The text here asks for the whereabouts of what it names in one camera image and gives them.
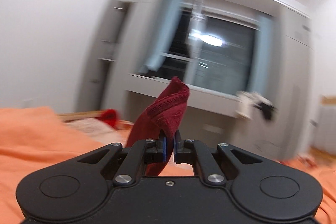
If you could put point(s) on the grey padded wooden headboard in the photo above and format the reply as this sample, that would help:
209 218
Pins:
326 124

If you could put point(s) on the black object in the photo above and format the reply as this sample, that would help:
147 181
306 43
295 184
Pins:
266 109

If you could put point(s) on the window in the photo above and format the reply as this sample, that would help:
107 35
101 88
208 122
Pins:
223 64

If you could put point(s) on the pale pink blanket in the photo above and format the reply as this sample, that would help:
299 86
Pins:
89 127

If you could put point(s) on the grey open shelf unit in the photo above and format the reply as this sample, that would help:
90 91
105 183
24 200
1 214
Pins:
110 56

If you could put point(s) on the white cloth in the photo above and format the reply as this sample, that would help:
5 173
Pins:
245 106

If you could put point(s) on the orange bed sheet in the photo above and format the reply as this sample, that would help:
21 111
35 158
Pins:
34 140

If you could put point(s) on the grey tall cabinet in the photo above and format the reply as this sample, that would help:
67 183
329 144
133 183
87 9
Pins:
294 82

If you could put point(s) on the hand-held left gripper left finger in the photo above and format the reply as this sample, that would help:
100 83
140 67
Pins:
164 147

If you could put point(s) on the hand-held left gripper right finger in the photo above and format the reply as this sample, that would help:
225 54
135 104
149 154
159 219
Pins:
175 148

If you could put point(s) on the dark red knit garment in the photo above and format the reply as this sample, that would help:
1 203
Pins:
162 108

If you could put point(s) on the grey window ledge cabinet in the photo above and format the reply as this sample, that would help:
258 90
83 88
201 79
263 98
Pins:
210 108

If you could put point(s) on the small red object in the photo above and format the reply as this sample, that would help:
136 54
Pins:
109 116

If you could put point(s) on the light blue curtain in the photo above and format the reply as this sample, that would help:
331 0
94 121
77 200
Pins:
261 56
164 35

